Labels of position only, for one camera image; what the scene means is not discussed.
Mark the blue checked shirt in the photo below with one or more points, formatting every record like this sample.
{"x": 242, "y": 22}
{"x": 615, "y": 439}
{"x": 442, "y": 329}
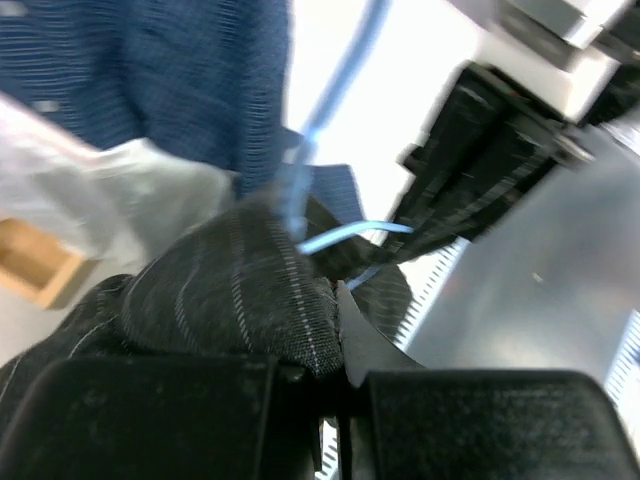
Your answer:
{"x": 203, "y": 80}

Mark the white shirt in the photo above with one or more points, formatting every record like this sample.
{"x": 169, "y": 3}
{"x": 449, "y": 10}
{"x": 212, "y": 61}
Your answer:
{"x": 128, "y": 203}

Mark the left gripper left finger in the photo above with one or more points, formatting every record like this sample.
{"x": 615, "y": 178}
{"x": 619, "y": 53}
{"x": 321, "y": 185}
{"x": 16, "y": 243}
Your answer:
{"x": 163, "y": 418}

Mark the black striped shirt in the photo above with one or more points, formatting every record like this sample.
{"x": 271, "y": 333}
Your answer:
{"x": 235, "y": 285}

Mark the wooden clothes rack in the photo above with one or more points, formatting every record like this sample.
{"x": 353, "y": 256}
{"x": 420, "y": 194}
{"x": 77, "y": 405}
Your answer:
{"x": 37, "y": 267}

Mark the light blue hanger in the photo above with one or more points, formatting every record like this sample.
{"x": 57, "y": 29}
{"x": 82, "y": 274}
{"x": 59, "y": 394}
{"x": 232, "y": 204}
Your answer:
{"x": 341, "y": 95}

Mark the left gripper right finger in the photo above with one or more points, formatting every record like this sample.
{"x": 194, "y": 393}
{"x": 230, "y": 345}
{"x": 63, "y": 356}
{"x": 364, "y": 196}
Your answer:
{"x": 399, "y": 420}

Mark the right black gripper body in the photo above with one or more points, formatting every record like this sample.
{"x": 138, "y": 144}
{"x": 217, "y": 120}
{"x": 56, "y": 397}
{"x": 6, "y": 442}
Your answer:
{"x": 488, "y": 139}

